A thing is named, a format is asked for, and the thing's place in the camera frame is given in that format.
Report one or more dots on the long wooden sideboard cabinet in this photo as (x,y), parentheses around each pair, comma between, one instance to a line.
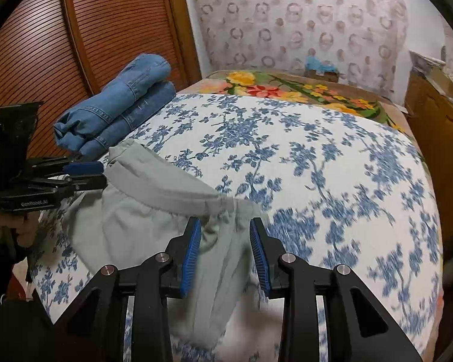
(430,116)

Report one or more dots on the folded blue denim jeans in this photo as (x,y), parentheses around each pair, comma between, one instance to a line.
(137,93)

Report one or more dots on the patterned pink circle curtain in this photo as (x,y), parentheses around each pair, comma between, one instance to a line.
(359,38)

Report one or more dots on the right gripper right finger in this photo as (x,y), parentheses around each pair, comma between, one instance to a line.
(267,251)

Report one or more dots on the cardboard box with blue cloth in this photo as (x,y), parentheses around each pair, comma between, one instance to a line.
(321,70)

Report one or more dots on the colourful floral blanket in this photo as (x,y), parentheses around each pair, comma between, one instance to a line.
(303,90)

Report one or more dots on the grey-green pants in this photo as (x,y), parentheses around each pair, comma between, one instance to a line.
(146,203)

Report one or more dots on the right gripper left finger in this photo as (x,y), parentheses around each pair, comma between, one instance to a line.
(183,251)

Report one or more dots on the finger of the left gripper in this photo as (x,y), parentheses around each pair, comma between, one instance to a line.
(83,168)
(89,182)

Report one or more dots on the camera mount on left gripper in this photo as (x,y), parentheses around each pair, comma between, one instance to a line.
(17,126)

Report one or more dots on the left hand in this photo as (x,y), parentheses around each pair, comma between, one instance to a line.
(26,227)

